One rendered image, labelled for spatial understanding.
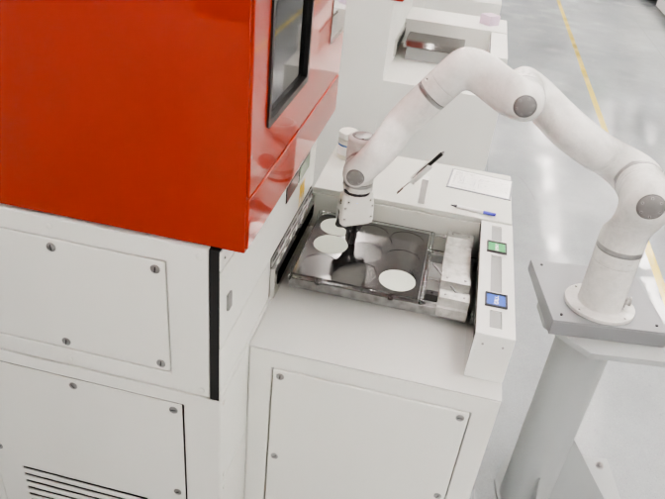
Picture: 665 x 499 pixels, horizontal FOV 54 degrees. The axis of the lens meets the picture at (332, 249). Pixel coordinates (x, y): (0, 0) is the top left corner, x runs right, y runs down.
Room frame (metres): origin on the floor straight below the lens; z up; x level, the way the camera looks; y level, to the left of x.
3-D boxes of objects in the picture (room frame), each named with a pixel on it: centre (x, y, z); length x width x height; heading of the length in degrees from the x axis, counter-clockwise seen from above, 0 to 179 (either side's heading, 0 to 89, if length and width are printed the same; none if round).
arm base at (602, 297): (1.51, -0.76, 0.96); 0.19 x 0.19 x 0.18
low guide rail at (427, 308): (1.47, -0.14, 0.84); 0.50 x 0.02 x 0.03; 81
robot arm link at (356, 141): (1.63, -0.05, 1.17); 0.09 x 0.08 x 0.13; 174
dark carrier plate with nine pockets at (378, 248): (1.59, -0.09, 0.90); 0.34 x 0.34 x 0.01; 81
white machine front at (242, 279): (1.44, 0.16, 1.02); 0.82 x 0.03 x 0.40; 171
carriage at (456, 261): (1.57, -0.36, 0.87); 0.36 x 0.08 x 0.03; 171
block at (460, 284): (1.49, -0.35, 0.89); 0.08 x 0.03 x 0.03; 81
